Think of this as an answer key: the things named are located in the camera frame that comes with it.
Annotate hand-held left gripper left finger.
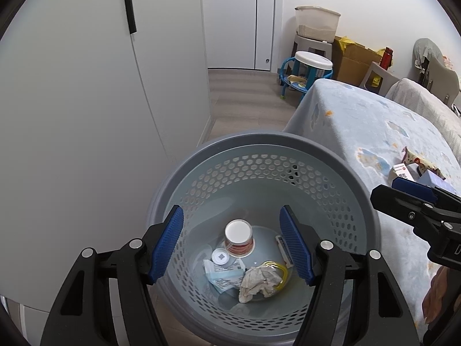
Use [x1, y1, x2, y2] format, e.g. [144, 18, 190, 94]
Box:
[39, 205, 184, 346]

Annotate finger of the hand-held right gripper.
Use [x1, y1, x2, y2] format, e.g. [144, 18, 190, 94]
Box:
[392, 177, 461, 211]
[370, 185, 449, 240]

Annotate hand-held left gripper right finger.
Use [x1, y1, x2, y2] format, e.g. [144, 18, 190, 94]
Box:
[279, 205, 421, 346]

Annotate green and white carton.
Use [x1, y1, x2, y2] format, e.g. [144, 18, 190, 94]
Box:
[275, 235, 293, 265]

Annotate small white red box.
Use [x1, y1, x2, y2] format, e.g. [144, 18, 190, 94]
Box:
[392, 163, 415, 181]

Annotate purple cardboard box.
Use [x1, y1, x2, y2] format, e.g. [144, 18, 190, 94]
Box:
[417, 169, 447, 188]

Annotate white tissue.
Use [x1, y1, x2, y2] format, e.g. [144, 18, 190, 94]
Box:
[238, 265, 281, 303]

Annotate red and white paper cup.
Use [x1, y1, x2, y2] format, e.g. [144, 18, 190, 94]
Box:
[224, 219, 256, 258]

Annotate blue printed wipe packet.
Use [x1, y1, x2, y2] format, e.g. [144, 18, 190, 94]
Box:
[203, 257, 246, 293]

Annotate grey perforated waste basket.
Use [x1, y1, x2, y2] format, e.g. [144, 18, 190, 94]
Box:
[146, 132, 381, 346]

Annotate person's right hand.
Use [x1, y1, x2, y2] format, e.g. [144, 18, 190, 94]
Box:
[422, 265, 452, 328]

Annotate printed snack wrapper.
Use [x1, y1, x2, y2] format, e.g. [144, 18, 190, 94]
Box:
[400, 146, 447, 181]

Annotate light blue printed blanket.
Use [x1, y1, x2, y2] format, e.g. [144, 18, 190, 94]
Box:
[283, 78, 461, 332]

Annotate beige bed cover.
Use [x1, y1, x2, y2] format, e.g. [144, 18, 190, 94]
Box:
[386, 78, 461, 159]

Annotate grey chair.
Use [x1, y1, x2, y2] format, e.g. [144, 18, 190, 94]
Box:
[423, 56, 460, 107]

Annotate beige plastic stool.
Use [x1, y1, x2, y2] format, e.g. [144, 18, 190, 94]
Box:
[359, 61, 400, 96]

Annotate brown cardboard box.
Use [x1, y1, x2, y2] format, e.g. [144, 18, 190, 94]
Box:
[331, 36, 382, 87]

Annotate grey cloth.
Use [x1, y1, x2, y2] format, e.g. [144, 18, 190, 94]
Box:
[413, 38, 445, 69]

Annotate blue stool with white seat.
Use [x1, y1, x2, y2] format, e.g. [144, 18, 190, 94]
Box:
[277, 51, 334, 101]

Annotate white wardrobe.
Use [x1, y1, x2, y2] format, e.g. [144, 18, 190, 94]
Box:
[0, 0, 213, 318]

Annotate grey plastic stool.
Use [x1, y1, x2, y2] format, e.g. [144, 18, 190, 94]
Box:
[291, 35, 332, 62]

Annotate translucent storage box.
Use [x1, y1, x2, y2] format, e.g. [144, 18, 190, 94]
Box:
[294, 6, 341, 40]

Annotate white door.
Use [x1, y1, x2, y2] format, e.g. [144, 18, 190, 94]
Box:
[200, 0, 283, 71]

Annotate black wardrobe handle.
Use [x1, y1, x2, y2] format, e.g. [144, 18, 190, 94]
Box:
[122, 0, 137, 34]

